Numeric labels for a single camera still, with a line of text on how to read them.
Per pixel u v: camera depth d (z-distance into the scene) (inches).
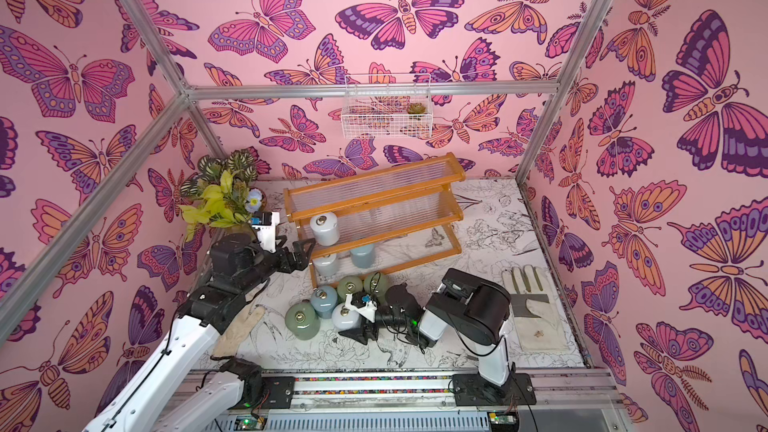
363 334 28.7
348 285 32.8
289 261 25.6
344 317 30.6
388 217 43.1
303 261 26.3
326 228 31.3
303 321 30.1
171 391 17.8
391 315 29.1
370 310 29.4
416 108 36.3
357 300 28.0
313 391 29.5
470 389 28.8
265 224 24.7
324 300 32.1
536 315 33.0
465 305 20.1
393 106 37.5
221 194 32.9
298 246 25.6
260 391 28.1
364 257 36.3
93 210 24.8
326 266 34.5
